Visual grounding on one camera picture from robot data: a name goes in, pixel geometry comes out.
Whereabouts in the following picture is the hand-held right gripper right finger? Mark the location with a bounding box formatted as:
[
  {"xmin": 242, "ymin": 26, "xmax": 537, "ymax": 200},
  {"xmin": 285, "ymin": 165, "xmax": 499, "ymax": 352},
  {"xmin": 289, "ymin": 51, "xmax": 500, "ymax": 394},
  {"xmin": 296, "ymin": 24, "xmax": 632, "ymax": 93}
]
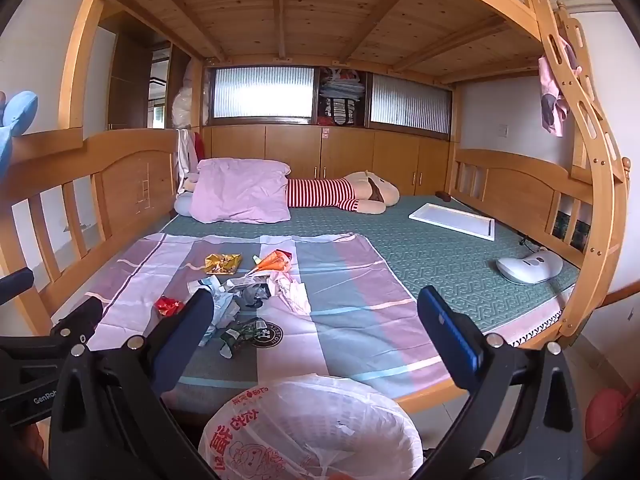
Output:
[{"xmin": 415, "ymin": 285, "xmax": 586, "ymax": 480}]

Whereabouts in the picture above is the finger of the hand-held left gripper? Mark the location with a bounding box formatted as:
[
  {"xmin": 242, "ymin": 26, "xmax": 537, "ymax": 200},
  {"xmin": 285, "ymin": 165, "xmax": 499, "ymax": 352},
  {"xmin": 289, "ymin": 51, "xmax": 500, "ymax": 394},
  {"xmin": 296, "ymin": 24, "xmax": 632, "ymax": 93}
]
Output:
[
  {"xmin": 0, "ymin": 297, "xmax": 103, "ymax": 361},
  {"xmin": 0, "ymin": 268, "xmax": 35, "ymax": 306}
]

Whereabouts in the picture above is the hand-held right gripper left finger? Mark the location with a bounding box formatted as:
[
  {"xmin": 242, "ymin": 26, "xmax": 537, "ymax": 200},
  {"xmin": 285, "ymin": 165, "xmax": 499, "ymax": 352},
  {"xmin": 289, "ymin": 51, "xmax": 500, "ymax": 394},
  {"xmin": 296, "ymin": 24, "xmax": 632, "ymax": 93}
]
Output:
[{"xmin": 47, "ymin": 287, "xmax": 221, "ymax": 480}]

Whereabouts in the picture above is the red snack wrapper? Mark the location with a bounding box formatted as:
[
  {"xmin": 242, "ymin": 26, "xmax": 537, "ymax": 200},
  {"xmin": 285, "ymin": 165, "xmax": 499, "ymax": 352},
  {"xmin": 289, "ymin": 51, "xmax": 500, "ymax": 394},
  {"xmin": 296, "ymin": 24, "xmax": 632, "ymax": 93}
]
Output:
[{"xmin": 154, "ymin": 295, "xmax": 184, "ymax": 317}]

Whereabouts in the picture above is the white paper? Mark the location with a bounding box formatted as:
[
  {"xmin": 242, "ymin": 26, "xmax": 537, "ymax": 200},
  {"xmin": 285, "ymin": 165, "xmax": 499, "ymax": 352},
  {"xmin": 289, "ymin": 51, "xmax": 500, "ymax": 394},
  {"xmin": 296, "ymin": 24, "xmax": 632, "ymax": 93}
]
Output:
[{"xmin": 187, "ymin": 276, "xmax": 242, "ymax": 347}]

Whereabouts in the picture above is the green snack wrapper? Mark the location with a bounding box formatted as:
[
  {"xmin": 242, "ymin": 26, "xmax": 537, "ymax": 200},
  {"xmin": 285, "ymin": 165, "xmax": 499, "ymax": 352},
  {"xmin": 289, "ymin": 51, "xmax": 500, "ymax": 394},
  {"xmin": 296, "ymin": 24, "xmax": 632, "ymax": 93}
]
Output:
[{"xmin": 217, "ymin": 319, "xmax": 267, "ymax": 359}]

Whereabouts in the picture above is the grey wrapper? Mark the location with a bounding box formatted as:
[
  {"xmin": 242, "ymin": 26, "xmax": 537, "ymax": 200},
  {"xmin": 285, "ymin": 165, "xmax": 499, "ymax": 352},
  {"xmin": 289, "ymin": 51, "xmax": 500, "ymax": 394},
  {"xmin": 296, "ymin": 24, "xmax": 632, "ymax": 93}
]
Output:
[{"xmin": 229, "ymin": 284, "xmax": 271, "ymax": 309}]

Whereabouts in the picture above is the gold snack wrapper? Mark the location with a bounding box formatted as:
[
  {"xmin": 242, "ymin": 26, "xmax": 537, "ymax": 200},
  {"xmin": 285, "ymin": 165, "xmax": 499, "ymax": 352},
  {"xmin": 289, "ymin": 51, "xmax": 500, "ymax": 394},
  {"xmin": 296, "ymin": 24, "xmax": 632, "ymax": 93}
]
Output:
[{"xmin": 204, "ymin": 252, "xmax": 243, "ymax": 275}]

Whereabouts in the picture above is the orange snack wrapper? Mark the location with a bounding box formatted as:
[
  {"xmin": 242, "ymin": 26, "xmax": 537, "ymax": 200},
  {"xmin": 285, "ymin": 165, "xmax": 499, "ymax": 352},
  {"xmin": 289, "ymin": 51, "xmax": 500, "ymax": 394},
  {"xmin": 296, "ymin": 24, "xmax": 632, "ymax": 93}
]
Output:
[{"xmin": 252, "ymin": 248, "xmax": 294, "ymax": 276}]

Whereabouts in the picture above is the pink wrapper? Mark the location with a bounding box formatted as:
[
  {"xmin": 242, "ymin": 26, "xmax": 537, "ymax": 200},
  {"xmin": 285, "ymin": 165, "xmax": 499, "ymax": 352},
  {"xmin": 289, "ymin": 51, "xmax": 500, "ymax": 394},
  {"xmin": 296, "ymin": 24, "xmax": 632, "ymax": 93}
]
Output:
[{"xmin": 267, "ymin": 272, "xmax": 312, "ymax": 316}]

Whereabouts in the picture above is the white red-printed plastic bag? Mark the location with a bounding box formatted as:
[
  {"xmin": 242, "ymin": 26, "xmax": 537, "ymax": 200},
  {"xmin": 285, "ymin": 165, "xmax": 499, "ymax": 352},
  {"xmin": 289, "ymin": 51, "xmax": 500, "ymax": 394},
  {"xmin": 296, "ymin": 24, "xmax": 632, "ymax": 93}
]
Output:
[{"xmin": 198, "ymin": 374, "xmax": 425, "ymax": 480}]

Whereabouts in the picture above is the green patterned bed mat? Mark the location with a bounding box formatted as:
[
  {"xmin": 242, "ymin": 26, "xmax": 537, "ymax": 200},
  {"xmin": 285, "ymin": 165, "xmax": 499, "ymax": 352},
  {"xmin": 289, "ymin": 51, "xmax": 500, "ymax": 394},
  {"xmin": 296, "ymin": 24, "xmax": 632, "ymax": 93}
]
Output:
[{"xmin": 162, "ymin": 194, "xmax": 583, "ymax": 337}]

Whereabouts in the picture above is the white handheld vacuum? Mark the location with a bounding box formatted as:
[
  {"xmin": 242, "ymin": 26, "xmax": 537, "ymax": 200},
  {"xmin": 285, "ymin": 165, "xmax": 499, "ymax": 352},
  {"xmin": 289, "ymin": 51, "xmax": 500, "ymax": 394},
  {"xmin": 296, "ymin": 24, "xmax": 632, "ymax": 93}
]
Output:
[{"xmin": 496, "ymin": 251, "xmax": 564, "ymax": 285}]

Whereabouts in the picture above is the plaid pink grey blanket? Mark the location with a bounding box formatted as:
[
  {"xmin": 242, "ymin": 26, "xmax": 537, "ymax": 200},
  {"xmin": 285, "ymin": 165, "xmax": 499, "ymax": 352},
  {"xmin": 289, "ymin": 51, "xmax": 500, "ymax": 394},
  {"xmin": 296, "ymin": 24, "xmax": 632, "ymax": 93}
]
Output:
[{"xmin": 82, "ymin": 232, "xmax": 453, "ymax": 400}]

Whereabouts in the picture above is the white framed board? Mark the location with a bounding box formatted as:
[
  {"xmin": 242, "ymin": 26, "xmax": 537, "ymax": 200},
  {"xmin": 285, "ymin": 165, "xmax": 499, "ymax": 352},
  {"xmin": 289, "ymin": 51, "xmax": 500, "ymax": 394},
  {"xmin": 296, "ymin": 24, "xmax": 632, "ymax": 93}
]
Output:
[{"xmin": 408, "ymin": 202, "xmax": 496, "ymax": 242}]

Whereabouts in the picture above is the pink pillow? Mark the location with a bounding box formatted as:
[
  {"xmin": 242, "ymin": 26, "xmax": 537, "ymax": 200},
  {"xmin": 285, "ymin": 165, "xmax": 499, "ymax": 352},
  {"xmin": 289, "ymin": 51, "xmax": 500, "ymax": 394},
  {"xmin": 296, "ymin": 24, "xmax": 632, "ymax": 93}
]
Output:
[{"xmin": 191, "ymin": 158, "xmax": 292, "ymax": 224}]

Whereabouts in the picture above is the white hanging garment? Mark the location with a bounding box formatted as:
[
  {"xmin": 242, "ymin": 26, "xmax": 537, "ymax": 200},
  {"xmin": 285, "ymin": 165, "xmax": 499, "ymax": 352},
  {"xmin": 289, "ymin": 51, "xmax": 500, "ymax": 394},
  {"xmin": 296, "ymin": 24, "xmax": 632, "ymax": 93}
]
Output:
[{"xmin": 175, "ymin": 129, "xmax": 201, "ymax": 196}]

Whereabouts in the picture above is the blue plush whale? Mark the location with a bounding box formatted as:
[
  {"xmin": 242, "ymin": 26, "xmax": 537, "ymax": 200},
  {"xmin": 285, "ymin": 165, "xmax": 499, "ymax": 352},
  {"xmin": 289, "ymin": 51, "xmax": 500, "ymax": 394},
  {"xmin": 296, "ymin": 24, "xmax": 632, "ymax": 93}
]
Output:
[{"xmin": 0, "ymin": 91, "xmax": 39, "ymax": 181}]

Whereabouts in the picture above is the red ball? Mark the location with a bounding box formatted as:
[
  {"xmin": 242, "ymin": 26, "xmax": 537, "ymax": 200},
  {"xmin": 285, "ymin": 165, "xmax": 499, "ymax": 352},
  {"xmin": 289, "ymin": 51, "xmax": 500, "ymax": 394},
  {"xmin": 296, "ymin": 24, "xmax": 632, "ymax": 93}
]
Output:
[{"xmin": 585, "ymin": 387, "xmax": 629, "ymax": 456}]

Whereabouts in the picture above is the striped beige plush toy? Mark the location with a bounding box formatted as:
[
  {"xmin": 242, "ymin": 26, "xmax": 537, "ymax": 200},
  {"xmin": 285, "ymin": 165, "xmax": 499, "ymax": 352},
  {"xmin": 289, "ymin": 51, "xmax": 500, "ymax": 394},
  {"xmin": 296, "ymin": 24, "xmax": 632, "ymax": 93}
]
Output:
[{"xmin": 177, "ymin": 170, "xmax": 401, "ymax": 215}]

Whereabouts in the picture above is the wooden cabinet row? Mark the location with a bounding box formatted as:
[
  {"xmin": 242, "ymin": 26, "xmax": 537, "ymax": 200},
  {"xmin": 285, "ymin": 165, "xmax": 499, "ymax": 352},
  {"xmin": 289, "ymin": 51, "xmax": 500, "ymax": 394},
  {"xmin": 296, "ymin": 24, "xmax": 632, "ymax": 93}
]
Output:
[{"xmin": 202, "ymin": 124, "xmax": 454, "ymax": 197}]

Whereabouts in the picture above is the white wrapped bedding bundle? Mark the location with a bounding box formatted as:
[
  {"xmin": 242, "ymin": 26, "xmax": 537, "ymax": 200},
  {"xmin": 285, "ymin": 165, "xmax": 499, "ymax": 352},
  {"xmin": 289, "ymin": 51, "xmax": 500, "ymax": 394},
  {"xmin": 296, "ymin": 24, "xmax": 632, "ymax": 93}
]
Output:
[{"xmin": 171, "ymin": 59, "xmax": 202, "ymax": 129}]

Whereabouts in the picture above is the wooden wardrobe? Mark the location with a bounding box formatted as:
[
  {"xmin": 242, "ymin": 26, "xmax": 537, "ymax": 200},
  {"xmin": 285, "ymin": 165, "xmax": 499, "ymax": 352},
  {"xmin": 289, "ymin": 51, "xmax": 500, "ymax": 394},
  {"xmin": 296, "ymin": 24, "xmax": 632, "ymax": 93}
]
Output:
[{"xmin": 106, "ymin": 24, "xmax": 202, "ymax": 131}]

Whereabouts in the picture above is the ribbed glass sliding panel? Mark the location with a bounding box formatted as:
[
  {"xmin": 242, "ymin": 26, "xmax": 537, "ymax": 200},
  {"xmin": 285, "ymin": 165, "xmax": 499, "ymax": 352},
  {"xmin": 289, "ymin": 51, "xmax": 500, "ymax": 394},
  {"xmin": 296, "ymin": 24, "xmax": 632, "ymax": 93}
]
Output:
[
  {"xmin": 369, "ymin": 72, "xmax": 454, "ymax": 137},
  {"xmin": 209, "ymin": 66, "xmax": 319, "ymax": 122}
]

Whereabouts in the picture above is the striped tote bag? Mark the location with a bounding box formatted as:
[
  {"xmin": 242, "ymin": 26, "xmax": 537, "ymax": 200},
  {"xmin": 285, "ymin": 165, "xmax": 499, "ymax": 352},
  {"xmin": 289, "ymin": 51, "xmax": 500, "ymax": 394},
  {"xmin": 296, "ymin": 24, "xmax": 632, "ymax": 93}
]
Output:
[{"xmin": 325, "ymin": 97, "xmax": 359, "ymax": 126}]

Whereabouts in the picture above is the pink hanging garment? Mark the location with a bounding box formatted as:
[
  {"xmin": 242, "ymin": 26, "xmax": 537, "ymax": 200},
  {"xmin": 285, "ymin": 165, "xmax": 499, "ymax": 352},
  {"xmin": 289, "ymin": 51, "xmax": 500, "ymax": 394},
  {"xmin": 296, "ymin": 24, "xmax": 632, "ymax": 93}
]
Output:
[{"xmin": 538, "ymin": 36, "xmax": 584, "ymax": 137}]

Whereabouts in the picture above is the stack of folded bags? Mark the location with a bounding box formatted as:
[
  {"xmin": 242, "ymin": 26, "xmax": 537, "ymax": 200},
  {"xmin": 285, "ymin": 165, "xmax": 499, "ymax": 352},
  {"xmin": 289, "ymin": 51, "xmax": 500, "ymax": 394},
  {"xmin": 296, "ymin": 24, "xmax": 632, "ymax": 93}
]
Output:
[{"xmin": 319, "ymin": 67, "xmax": 367, "ymax": 99}]

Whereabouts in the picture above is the wooden bunk bed frame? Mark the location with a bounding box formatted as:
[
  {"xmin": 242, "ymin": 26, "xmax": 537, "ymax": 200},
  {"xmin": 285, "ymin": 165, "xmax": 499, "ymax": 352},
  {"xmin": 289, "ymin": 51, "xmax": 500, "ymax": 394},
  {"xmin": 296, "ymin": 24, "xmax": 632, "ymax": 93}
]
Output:
[{"xmin": 0, "ymin": 0, "xmax": 632, "ymax": 411}]

